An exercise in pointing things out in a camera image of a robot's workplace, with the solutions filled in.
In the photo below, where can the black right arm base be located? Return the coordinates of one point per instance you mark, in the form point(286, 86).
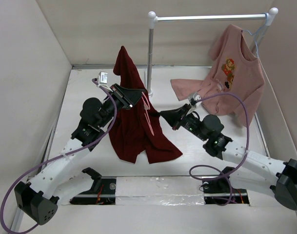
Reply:
point(218, 192)

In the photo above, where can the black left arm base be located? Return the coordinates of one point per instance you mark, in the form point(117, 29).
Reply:
point(102, 191)

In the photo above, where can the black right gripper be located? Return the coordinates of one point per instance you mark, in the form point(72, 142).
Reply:
point(173, 117)

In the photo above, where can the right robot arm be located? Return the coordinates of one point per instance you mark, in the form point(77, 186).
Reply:
point(272, 177)

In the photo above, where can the pink printed t shirt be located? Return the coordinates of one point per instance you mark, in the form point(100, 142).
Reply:
point(235, 83)

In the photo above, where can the dark red t shirt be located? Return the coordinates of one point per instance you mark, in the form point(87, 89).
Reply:
point(138, 129)

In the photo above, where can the blue wire hanger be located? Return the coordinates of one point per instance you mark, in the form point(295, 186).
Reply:
point(258, 35)

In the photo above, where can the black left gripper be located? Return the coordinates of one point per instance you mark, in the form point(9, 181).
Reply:
point(127, 97)

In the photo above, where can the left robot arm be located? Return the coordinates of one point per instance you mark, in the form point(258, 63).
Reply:
point(40, 197)

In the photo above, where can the white metal clothes rack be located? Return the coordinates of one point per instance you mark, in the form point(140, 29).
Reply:
point(153, 19)

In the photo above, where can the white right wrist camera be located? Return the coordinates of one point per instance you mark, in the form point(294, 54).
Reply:
point(194, 100)

